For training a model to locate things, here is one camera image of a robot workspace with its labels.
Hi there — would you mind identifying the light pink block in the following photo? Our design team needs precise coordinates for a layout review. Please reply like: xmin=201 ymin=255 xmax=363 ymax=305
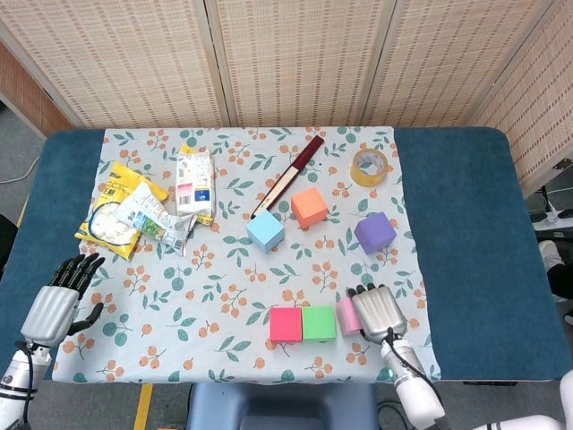
xmin=335 ymin=297 xmax=364 ymax=337

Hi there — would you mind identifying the floral fruit print tablecloth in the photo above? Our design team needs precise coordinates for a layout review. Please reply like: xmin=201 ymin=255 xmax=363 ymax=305
xmin=51 ymin=126 xmax=442 ymax=386

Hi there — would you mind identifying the hot pink block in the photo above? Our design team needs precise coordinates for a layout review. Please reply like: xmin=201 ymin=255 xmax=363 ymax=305
xmin=269 ymin=306 xmax=304 ymax=345

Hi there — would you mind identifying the white floor cable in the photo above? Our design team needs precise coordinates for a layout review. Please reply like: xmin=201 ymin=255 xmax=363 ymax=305
xmin=0 ymin=156 xmax=39 ymax=184

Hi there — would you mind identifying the yellow floor tape strip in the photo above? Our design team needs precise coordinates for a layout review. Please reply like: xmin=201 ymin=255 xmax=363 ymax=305
xmin=133 ymin=383 xmax=154 ymax=430

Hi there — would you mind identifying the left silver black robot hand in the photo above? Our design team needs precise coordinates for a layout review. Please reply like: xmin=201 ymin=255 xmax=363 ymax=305
xmin=20 ymin=253 xmax=107 ymax=348

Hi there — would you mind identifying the black floor cable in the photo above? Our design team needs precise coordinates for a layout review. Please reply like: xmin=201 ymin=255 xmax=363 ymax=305
xmin=378 ymin=400 xmax=420 ymax=430

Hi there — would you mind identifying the crumpled white green snack bag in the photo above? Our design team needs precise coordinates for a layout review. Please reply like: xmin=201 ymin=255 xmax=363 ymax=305
xmin=111 ymin=181 xmax=198 ymax=258

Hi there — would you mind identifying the white shoe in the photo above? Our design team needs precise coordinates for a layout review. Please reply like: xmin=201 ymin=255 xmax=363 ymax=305
xmin=539 ymin=240 xmax=560 ymax=272

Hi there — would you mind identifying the purple block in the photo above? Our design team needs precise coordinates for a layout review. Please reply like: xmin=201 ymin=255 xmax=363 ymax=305
xmin=354 ymin=211 xmax=398 ymax=256

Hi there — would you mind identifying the white snack bag blue label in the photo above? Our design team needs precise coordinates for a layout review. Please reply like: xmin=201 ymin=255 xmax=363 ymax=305
xmin=173 ymin=150 xmax=217 ymax=217

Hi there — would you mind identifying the yellow marshmallow snack bag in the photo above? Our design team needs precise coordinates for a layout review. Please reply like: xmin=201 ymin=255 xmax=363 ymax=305
xmin=73 ymin=160 xmax=169 ymax=262

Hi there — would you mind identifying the flat yellow snack bag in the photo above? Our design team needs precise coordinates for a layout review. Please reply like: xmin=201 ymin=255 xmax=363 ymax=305
xmin=178 ymin=142 xmax=217 ymax=227

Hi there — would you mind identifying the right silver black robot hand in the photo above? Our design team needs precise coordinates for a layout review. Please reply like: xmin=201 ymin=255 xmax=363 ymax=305
xmin=346 ymin=283 xmax=409 ymax=344

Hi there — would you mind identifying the bamboo folding screen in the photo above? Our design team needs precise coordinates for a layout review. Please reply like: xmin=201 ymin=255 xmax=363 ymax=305
xmin=0 ymin=0 xmax=573 ymax=198

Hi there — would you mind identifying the blue grey robot base seat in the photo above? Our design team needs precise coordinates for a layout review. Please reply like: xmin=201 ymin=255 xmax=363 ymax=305
xmin=185 ymin=383 xmax=381 ymax=430

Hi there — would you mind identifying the yellow packing tape roll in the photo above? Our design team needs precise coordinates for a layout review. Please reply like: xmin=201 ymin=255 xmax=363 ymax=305
xmin=349 ymin=148 xmax=389 ymax=188

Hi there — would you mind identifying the orange block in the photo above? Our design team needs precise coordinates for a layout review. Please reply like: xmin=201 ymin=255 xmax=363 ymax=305
xmin=290 ymin=185 xmax=329 ymax=229

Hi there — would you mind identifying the green block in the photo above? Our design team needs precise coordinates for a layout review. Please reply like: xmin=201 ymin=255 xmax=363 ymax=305
xmin=301 ymin=305 xmax=338 ymax=344

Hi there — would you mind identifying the light blue block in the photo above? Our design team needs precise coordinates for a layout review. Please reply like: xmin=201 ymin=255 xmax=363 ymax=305
xmin=245 ymin=209 xmax=287 ymax=254

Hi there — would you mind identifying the dark red folded fan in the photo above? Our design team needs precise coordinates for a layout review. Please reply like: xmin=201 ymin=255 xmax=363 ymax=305
xmin=251 ymin=134 xmax=325 ymax=222

